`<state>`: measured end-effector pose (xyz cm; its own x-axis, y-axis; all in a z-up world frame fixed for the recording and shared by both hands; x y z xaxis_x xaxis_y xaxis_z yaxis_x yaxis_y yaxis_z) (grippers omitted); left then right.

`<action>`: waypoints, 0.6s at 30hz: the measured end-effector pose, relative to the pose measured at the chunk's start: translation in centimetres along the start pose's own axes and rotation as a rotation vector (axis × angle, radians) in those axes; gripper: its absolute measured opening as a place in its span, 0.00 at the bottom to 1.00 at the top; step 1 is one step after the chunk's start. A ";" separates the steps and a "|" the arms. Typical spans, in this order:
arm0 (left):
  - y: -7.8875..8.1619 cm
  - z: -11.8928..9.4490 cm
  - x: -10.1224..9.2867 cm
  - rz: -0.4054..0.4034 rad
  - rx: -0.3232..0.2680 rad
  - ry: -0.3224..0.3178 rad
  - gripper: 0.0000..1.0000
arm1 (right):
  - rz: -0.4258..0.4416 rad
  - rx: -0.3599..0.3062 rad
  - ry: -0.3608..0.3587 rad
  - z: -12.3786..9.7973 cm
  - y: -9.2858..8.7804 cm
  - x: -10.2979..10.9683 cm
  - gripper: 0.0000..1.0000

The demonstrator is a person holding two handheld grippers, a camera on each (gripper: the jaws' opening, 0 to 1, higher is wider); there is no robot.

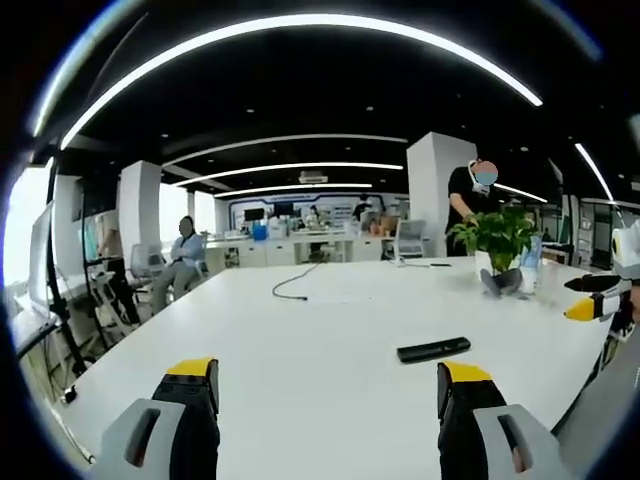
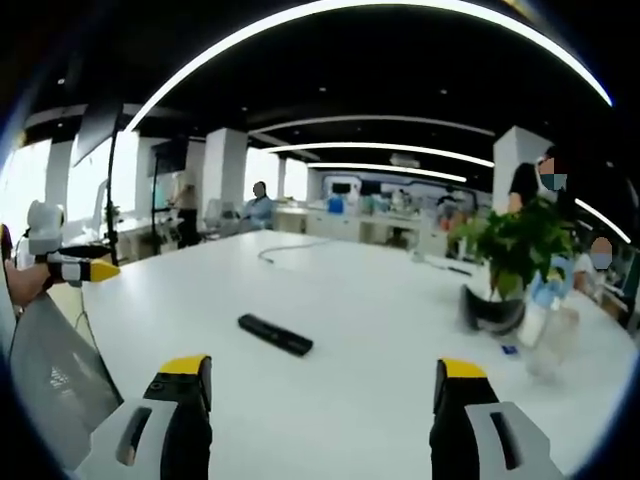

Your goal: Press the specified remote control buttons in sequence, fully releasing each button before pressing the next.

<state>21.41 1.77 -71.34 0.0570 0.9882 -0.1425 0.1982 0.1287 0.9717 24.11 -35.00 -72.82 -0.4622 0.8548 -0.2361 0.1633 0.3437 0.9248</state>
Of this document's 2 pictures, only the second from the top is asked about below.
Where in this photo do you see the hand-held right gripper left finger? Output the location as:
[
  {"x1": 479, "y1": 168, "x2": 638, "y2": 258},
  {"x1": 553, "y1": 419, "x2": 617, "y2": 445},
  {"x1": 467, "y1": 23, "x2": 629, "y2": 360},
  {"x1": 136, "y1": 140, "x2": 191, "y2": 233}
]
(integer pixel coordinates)
[{"x1": 74, "y1": 354, "x2": 214, "y2": 480}]

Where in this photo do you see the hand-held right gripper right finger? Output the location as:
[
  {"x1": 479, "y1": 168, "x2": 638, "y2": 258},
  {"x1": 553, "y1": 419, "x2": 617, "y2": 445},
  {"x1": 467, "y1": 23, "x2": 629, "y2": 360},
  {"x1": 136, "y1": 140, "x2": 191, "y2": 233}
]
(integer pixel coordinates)
[{"x1": 428, "y1": 357, "x2": 566, "y2": 480}]

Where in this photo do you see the black remote control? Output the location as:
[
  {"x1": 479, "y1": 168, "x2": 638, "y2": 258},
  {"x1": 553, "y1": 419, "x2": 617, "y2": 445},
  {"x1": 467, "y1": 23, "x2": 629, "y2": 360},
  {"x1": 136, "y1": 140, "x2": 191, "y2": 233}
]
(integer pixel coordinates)
[{"x1": 237, "y1": 313, "x2": 315, "y2": 357}]

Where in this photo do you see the person's left hand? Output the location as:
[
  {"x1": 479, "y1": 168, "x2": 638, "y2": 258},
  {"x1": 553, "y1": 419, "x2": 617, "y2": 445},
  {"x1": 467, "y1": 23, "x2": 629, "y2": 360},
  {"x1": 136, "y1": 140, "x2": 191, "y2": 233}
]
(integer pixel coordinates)
[{"x1": 3, "y1": 259, "x2": 66, "y2": 307}]

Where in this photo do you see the black light stand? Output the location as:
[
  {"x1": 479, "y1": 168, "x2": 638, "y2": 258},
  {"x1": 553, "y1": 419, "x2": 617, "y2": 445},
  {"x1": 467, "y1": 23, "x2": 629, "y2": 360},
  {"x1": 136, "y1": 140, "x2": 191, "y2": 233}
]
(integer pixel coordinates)
[
  {"x1": 148, "y1": 144, "x2": 164, "y2": 257},
  {"x1": 102, "y1": 102, "x2": 124, "y2": 267}
]

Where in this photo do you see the black softbox panel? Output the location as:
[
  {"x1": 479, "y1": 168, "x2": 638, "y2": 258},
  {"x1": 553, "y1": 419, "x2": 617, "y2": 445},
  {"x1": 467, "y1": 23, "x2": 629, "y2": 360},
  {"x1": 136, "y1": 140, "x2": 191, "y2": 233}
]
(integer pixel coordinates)
[{"x1": 70, "y1": 99, "x2": 124, "y2": 169}]

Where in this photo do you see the grey chair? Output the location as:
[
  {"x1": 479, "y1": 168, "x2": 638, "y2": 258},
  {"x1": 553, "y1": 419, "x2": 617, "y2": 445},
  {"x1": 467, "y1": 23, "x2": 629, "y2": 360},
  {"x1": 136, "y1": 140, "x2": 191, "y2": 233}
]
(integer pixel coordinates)
[{"x1": 7, "y1": 289, "x2": 125, "y2": 474}]

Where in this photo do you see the black plant pot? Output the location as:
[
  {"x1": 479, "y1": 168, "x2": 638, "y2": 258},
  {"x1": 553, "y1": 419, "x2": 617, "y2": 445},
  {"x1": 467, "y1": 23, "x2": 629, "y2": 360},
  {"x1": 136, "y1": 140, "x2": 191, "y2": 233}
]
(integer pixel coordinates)
[{"x1": 459, "y1": 283, "x2": 526, "y2": 337}]

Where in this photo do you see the clear plastic spray bottle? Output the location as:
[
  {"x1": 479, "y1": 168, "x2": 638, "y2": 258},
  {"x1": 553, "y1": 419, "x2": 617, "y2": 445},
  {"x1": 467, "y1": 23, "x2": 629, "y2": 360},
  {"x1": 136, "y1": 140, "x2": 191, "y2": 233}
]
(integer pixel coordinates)
[{"x1": 517, "y1": 255, "x2": 581, "y2": 377}]

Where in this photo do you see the green potted plant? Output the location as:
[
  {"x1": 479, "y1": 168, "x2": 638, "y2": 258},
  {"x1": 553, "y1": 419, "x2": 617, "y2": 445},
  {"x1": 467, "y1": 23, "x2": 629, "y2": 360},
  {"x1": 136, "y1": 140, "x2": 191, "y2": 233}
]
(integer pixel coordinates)
[{"x1": 448, "y1": 195, "x2": 576, "y2": 301}]

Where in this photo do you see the grey cable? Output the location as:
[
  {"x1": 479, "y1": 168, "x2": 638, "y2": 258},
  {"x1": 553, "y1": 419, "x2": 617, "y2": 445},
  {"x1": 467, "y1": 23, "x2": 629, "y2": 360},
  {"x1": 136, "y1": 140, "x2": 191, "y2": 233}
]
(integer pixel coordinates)
[{"x1": 257, "y1": 238, "x2": 336, "y2": 264}]

